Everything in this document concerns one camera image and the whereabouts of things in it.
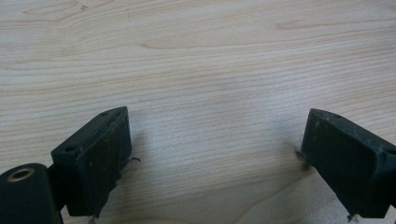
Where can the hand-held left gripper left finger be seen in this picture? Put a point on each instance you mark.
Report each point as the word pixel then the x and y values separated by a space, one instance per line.
pixel 93 161

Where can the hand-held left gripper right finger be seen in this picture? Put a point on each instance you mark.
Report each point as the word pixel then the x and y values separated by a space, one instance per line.
pixel 348 161

